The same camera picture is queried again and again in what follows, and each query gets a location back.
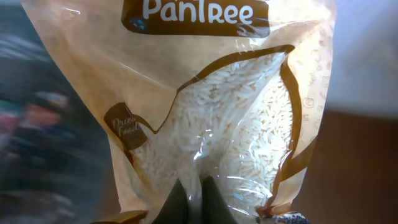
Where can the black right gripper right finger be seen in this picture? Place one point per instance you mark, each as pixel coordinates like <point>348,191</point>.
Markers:
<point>214,208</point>

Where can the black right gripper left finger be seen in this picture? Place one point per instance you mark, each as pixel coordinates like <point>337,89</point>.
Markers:
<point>175,208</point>

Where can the beige pouch white contents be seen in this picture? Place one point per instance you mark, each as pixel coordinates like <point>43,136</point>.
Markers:
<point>187,89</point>

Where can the grey plastic basket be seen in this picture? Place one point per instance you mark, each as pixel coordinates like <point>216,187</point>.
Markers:
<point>55,158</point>

